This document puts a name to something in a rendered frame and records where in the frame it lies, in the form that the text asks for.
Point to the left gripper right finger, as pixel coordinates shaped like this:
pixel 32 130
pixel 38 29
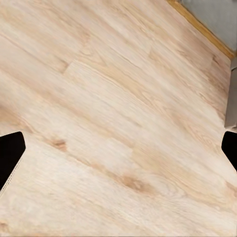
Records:
pixel 229 147

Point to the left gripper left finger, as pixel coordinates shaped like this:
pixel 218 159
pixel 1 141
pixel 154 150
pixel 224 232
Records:
pixel 12 147

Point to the fixed window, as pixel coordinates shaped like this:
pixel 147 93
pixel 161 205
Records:
pixel 219 16

